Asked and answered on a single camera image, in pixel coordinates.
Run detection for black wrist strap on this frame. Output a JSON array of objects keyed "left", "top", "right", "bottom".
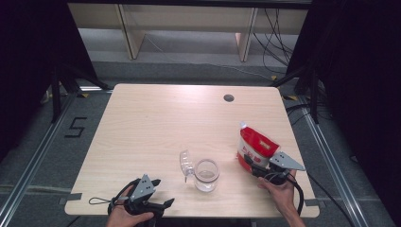
[
  {"left": 285, "top": 174, "right": 306, "bottom": 218},
  {"left": 107, "top": 178, "right": 142, "bottom": 218}
]

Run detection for right black wrist strap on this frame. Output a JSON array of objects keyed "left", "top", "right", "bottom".
[{"left": 285, "top": 174, "right": 306, "bottom": 218}]

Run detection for silver metal floor rail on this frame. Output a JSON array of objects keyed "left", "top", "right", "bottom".
[
  {"left": 297, "top": 97, "right": 391, "bottom": 227},
  {"left": 0, "top": 92, "right": 79, "bottom": 219}
]

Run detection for black curtain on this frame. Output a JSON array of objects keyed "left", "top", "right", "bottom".
[
  {"left": 285, "top": 0, "right": 401, "bottom": 221},
  {"left": 0, "top": 0, "right": 99, "bottom": 163}
]

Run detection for black metal stand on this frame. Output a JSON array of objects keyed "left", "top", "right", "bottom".
[
  {"left": 49, "top": 62, "right": 112, "bottom": 125},
  {"left": 270, "top": 64, "right": 322, "bottom": 125}
]

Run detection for black floor cable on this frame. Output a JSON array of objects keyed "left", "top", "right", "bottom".
[{"left": 306, "top": 173, "right": 357, "bottom": 227}]

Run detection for person's left hand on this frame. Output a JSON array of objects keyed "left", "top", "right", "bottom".
[{"left": 105, "top": 184, "right": 155, "bottom": 227}]

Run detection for red and white sugar bag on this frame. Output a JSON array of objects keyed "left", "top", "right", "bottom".
[{"left": 235, "top": 121, "right": 281, "bottom": 174}]

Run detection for left black wrist strap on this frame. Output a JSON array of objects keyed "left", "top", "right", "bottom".
[{"left": 107, "top": 178, "right": 142, "bottom": 218}]

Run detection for clear glass jar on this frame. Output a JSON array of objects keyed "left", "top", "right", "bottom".
[{"left": 193, "top": 158, "right": 221, "bottom": 194}]

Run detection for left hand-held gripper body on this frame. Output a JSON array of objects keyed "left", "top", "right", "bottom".
[{"left": 123, "top": 173, "right": 166, "bottom": 218}]

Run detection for person's right hand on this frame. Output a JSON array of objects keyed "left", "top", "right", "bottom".
[{"left": 256, "top": 169, "right": 300, "bottom": 218}]

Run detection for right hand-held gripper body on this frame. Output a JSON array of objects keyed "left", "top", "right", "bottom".
[{"left": 266, "top": 151, "right": 306, "bottom": 187}]

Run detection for light wooden shelf unit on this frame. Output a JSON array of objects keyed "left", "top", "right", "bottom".
[{"left": 67, "top": 3, "right": 310, "bottom": 62}]

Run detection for hanging black cables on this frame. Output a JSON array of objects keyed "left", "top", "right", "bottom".
[{"left": 252, "top": 8, "right": 296, "bottom": 76}]

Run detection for thin black cord loop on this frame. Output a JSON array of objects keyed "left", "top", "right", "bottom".
[{"left": 88, "top": 196, "right": 113, "bottom": 206}]

